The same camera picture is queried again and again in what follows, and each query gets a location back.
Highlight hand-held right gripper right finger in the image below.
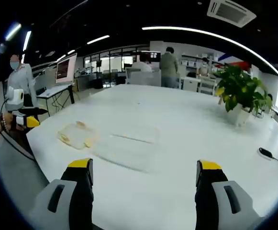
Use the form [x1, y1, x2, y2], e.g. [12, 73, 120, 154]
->
[195, 159, 268, 230]

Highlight black oval device with cable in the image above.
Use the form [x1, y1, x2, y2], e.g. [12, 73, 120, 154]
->
[258, 147, 278, 166]

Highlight person's left hand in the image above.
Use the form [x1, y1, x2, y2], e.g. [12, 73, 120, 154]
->
[6, 112, 17, 131]

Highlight bead bracelet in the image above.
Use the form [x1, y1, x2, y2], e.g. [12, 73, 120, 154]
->
[0, 113, 10, 132]

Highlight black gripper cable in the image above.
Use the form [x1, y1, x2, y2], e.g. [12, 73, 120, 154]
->
[0, 97, 36, 163]

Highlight clear plastic food container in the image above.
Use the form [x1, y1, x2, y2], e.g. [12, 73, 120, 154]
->
[56, 121, 101, 150]

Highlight white desk black legs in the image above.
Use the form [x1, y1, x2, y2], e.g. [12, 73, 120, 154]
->
[35, 83, 76, 114]

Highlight white plant pot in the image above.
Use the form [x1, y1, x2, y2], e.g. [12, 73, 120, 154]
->
[228, 102, 252, 127]

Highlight clear plastic buckle container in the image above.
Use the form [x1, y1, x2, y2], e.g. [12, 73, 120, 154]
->
[92, 126, 161, 173]

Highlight long ceiling light strip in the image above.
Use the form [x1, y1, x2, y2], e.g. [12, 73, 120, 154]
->
[141, 25, 278, 77]

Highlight green potted plant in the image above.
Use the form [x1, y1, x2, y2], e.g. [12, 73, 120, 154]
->
[214, 64, 273, 118]

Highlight computer monitor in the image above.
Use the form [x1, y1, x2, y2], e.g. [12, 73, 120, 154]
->
[54, 53, 78, 85]

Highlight short ceiling light strip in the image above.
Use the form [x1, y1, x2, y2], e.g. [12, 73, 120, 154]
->
[22, 30, 32, 52]
[4, 23, 22, 42]
[87, 35, 111, 45]

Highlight ceiling air conditioner vent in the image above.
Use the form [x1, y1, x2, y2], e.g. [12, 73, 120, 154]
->
[207, 0, 257, 28]

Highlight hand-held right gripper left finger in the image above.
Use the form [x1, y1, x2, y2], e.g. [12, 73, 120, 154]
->
[28, 157, 94, 230]

